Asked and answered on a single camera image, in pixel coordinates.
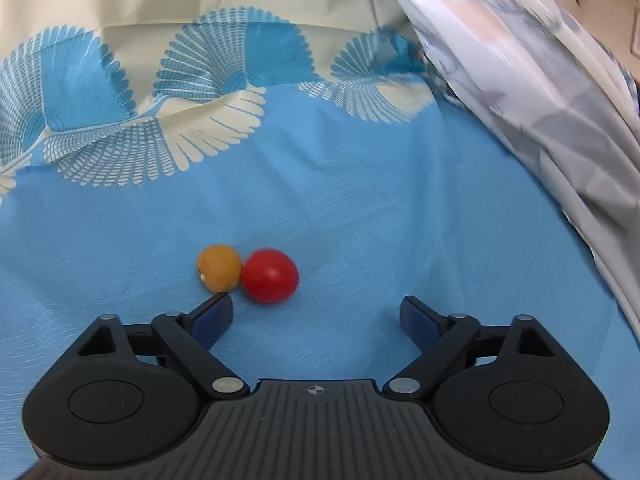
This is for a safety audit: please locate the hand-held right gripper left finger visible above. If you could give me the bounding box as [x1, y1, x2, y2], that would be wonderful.
[75, 292, 251, 401]

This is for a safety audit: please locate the white printed cloth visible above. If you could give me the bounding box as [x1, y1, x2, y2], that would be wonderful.
[364, 0, 640, 332]

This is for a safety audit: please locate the yellow cherry tomato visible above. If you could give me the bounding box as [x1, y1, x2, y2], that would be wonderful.
[196, 244, 245, 294]

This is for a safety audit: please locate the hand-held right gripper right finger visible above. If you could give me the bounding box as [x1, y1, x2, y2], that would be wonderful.
[382, 296, 554, 401]

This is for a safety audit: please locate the red cherry tomato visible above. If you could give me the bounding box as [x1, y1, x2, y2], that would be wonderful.
[240, 248, 301, 305]

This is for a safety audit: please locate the blue and cream patterned bedsheet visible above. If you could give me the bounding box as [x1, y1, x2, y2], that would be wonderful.
[0, 0, 632, 480]

